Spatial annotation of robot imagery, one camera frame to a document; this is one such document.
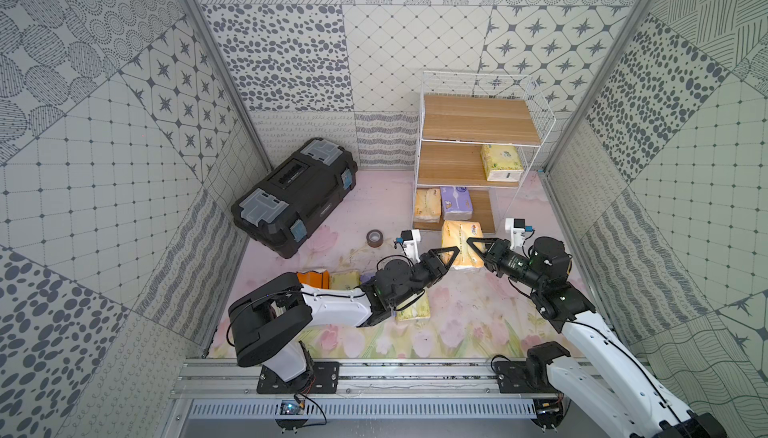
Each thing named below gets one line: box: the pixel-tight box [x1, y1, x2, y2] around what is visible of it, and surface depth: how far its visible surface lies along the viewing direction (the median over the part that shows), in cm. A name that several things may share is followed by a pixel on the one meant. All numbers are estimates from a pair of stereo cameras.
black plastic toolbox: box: [231, 138, 358, 259], surface depth 95 cm
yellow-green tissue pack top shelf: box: [330, 271, 361, 290], surface depth 88 cm
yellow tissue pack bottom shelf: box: [414, 188, 441, 223], surface depth 104 cm
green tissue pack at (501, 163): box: [480, 144, 524, 182], surface depth 83 cm
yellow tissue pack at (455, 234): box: [441, 220, 485, 268], surface depth 75 cm
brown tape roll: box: [366, 229, 384, 248], surface depth 100 cm
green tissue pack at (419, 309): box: [395, 290, 431, 321], surface depth 81 cm
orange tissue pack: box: [296, 270, 330, 289], surface depth 86 cm
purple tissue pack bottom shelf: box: [440, 186, 473, 221], surface depth 104 cm
